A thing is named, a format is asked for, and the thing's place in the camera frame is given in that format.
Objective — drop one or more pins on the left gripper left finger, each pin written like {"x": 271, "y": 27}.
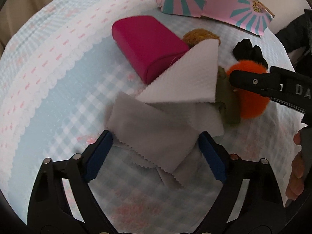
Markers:
{"x": 48, "y": 209}

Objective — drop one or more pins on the white waffle cloth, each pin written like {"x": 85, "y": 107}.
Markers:
{"x": 187, "y": 90}

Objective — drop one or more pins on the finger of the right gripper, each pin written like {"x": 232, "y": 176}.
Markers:
{"x": 250, "y": 81}

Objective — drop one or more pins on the beige curtain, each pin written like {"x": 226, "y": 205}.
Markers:
{"x": 15, "y": 13}

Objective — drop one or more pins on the brown cookie plush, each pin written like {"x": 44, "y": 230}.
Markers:
{"x": 198, "y": 35}

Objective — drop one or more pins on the pink patterned cardboard box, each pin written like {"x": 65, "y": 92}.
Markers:
{"x": 249, "y": 15}

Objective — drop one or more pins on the orange fuzzy strawberry plush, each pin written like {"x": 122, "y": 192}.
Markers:
{"x": 236, "y": 104}

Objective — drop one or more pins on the grey lens cloth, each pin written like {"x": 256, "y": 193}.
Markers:
{"x": 159, "y": 140}

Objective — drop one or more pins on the black jacket with dog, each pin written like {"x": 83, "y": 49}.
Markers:
{"x": 297, "y": 34}

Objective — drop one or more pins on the magenta pouch case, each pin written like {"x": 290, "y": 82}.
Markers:
{"x": 149, "y": 46}

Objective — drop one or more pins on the person's right hand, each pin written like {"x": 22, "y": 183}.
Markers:
{"x": 295, "y": 186}

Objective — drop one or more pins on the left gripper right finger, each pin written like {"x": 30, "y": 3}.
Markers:
{"x": 263, "y": 208}

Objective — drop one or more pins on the blue checked floral bedsheet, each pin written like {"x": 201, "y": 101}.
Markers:
{"x": 58, "y": 74}

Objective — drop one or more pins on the black scrunchie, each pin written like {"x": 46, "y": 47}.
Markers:
{"x": 244, "y": 50}

